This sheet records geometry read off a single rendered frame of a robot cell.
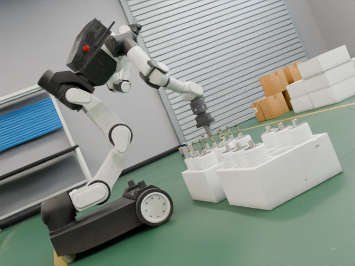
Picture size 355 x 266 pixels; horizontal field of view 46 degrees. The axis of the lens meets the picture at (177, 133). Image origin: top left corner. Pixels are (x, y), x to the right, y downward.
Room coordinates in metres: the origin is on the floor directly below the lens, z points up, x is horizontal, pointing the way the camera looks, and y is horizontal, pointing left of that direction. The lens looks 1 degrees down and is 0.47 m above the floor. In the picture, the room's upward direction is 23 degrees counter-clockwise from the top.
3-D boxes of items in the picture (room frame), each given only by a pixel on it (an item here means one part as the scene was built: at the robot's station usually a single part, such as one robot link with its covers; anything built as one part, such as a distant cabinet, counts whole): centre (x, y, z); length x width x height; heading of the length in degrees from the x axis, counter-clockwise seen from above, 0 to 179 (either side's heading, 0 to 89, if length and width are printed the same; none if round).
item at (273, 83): (6.09, -1.56, 0.45); 0.30 x 0.24 x 0.30; 18
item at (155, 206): (2.26, 0.27, 0.10); 0.20 x 0.05 x 0.20; 107
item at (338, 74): (4.73, -1.81, 0.27); 0.39 x 0.39 x 0.18; 18
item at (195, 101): (2.46, -0.17, 0.57); 0.11 x 0.11 x 0.11; 46
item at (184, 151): (2.69, -0.01, 0.16); 0.07 x 0.07 x 0.31; 18
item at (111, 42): (2.37, 0.10, 0.99); 0.15 x 0.13 x 0.11; 131
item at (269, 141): (2.07, -0.42, 0.16); 0.10 x 0.10 x 0.18
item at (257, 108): (6.36, -1.37, 0.15); 0.30 x 0.24 x 0.30; 106
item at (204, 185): (2.44, -0.17, 0.09); 0.39 x 0.39 x 0.18; 18
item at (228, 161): (1.99, -0.19, 0.16); 0.10 x 0.10 x 0.18
